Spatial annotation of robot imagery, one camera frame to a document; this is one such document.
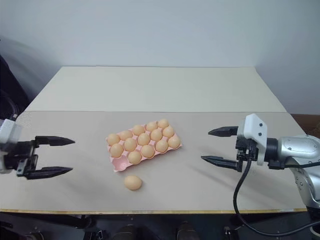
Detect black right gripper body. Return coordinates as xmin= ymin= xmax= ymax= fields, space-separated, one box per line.
xmin=234 ymin=136 xmax=259 ymax=173

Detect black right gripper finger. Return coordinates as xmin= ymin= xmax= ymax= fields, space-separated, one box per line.
xmin=207 ymin=125 xmax=240 ymax=138
xmin=200 ymin=155 xmax=244 ymax=173

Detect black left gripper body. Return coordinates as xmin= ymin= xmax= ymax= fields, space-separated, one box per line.
xmin=3 ymin=139 xmax=39 ymax=179

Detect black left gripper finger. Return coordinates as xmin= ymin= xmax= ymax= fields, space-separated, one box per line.
xmin=34 ymin=135 xmax=76 ymax=148
xmin=24 ymin=166 xmax=74 ymax=181

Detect pink egg tray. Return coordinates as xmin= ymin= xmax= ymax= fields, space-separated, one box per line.
xmin=106 ymin=124 xmax=183 ymax=174

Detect dark rounded shape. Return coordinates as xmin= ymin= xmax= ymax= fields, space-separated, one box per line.
xmin=24 ymin=230 xmax=46 ymax=240
xmin=176 ymin=220 xmax=199 ymax=240
xmin=116 ymin=224 xmax=141 ymax=240

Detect dark bulky object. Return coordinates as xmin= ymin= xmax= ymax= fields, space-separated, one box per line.
xmin=0 ymin=53 xmax=31 ymax=118

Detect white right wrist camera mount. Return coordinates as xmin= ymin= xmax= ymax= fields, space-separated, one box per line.
xmin=235 ymin=113 xmax=269 ymax=167

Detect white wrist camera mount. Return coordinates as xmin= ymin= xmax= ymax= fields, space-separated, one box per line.
xmin=0 ymin=118 xmax=24 ymax=175
xmin=235 ymin=113 xmax=269 ymax=167

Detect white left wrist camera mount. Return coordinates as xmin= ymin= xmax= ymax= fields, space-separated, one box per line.
xmin=0 ymin=118 xmax=24 ymax=175

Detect thick black right wrist cable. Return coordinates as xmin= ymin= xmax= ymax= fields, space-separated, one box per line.
xmin=232 ymin=158 xmax=266 ymax=240

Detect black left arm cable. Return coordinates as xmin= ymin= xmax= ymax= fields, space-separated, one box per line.
xmin=2 ymin=95 xmax=20 ymax=123

